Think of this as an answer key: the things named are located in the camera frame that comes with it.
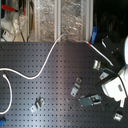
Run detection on short white cable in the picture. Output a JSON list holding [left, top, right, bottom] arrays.
[[0, 72, 14, 115]]

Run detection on blue object at edge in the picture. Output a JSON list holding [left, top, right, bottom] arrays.
[[0, 117, 6, 127]]

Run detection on metal cable clip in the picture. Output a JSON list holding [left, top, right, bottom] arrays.
[[70, 77, 82, 97], [30, 97, 45, 113]]

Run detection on metal cable clip left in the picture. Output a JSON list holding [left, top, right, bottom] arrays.
[[30, 97, 45, 113]]

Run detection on red tipped white cable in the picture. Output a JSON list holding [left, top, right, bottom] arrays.
[[68, 38, 114, 67]]

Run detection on metal cable clip middle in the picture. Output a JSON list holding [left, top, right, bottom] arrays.
[[70, 77, 82, 97]]

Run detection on clear plastic bin right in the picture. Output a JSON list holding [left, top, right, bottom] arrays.
[[61, 0, 93, 41]]

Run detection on small metal clip right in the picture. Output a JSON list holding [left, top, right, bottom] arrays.
[[93, 60, 101, 70]]

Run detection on blue clamp top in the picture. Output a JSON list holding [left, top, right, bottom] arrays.
[[91, 26, 98, 44]]

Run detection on clear plastic bin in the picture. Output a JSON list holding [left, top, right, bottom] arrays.
[[61, 0, 93, 41], [34, 0, 55, 42]]

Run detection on clear plastic bin left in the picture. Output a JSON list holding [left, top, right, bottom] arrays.
[[34, 0, 55, 42]]

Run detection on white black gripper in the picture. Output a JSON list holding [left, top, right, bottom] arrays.
[[79, 67, 128, 106]]

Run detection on long white cable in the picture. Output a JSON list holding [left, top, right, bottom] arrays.
[[0, 34, 67, 80]]

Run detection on metal clip bottom right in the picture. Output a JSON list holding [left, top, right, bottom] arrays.
[[113, 112, 123, 121]]

